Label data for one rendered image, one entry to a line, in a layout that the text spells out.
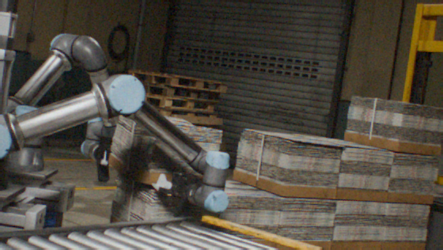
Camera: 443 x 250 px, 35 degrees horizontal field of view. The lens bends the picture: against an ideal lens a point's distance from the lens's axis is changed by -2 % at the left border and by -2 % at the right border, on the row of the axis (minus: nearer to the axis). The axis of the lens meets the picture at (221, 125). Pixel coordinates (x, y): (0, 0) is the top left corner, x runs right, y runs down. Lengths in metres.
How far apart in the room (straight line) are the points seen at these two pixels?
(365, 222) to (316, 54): 7.27
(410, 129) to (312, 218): 0.64
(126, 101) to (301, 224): 1.13
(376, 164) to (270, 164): 0.50
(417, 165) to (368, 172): 0.30
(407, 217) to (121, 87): 1.71
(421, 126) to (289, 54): 7.32
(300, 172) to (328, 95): 7.30
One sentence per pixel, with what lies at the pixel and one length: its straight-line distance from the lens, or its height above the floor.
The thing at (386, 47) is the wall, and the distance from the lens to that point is 9.82.
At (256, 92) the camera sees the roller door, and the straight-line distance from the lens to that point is 10.82.
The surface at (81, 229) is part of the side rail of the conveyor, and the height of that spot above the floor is 0.80.
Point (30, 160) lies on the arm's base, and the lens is 2.72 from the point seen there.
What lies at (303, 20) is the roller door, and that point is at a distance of 10.52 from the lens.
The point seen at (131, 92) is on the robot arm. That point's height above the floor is 1.18.
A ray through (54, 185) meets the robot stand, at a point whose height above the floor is 0.76.
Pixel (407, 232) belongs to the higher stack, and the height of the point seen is 0.70.
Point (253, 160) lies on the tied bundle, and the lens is 3.05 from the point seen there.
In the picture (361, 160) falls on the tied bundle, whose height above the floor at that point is 1.01.
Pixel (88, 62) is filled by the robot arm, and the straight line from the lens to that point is 2.92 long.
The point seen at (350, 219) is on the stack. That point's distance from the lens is 3.13.
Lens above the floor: 1.23
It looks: 3 degrees down
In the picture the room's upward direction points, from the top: 8 degrees clockwise
